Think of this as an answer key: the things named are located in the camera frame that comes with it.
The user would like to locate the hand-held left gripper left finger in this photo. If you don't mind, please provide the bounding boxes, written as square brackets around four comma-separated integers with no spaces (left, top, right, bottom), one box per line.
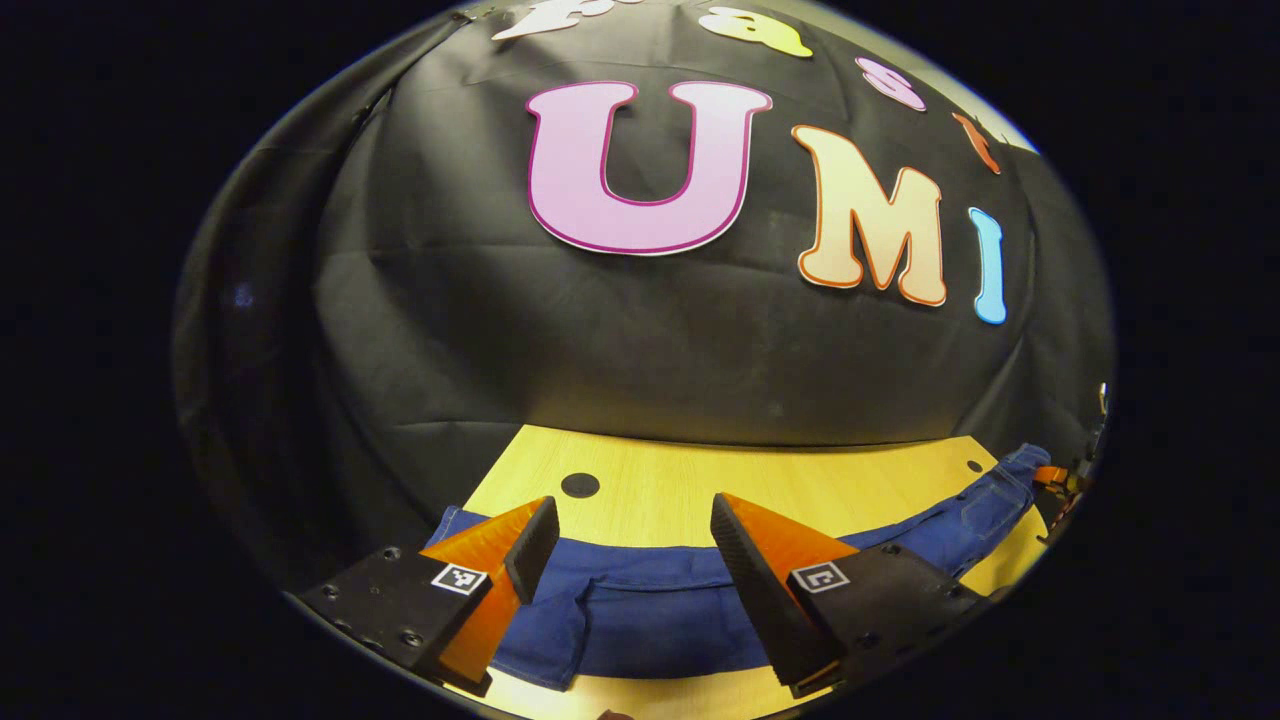
[295,495,561,699]

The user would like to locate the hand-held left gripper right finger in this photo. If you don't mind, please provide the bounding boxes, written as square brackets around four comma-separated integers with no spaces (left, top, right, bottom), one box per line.
[709,492,991,699]

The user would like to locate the blue jeans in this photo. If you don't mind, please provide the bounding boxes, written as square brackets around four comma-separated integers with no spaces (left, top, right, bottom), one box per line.
[425,443,1053,693]

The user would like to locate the black backdrop cloth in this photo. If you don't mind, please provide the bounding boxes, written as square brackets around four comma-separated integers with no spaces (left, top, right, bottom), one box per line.
[172,0,1116,591]

